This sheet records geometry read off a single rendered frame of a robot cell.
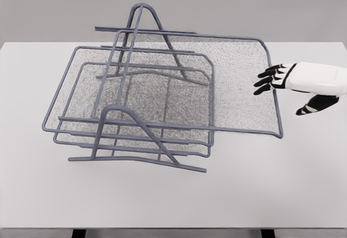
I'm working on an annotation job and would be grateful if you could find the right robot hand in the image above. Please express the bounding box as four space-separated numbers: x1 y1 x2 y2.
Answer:
253 62 340 116

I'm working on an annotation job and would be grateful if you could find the large grey mesh tray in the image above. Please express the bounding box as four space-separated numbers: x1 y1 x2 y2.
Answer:
94 30 285 140

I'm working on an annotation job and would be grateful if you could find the small grey mesh tray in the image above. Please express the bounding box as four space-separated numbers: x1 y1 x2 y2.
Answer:
53 61 213 159

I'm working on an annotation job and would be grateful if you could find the medium grey mesh tray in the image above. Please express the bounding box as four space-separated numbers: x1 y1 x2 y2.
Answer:
41 46 216 144

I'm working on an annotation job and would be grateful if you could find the grey wire rack frame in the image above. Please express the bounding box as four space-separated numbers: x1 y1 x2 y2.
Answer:
57 2 208 174

